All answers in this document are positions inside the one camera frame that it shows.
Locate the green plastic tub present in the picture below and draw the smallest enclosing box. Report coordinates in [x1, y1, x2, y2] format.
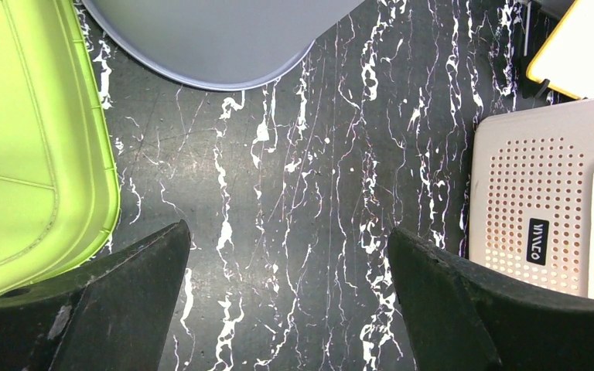
[0, 1, 120, 295]

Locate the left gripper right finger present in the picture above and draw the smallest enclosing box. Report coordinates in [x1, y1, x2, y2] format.
[387, 228, 594, 370]

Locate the cream perforated laundry basket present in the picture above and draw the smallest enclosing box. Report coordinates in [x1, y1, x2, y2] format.
[468, 98, 594, 299]

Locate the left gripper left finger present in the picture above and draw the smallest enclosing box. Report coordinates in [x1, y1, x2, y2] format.
[0, 221, 191, 370]

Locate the yellow framed whiteboard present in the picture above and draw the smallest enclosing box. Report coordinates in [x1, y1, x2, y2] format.
[526, 1, 594, 100]

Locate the grey plastic bucket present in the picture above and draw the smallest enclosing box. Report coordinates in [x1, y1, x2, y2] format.
[83, 0, 360, 91]

